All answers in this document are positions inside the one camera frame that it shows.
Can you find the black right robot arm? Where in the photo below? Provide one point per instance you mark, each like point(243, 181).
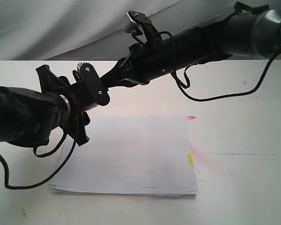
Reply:
point(240, 30)

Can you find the white paper stack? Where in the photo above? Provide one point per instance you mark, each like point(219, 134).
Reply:
point(140, 155)

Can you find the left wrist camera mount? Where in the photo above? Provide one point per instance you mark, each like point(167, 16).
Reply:
point(88, 87)

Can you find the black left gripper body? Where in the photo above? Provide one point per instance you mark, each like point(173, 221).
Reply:
point(73, 104)

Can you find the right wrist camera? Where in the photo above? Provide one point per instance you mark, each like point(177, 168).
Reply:
point(134, 22)

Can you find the yellow sticky tab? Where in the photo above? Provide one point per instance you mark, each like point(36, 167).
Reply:
point(190, 159)

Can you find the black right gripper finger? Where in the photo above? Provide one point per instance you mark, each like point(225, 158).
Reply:
point(120, 71)
point(127, 82)

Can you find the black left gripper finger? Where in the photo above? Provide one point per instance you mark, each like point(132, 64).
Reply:
point(49, 82)
point(76, 128)

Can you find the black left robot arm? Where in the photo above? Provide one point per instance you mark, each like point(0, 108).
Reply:
point(27, 117)

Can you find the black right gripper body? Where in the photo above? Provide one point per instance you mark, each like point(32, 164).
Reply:
point(149, 61)

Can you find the grey backdrop cloth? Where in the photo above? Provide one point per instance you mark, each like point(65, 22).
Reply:
point(88, 29)

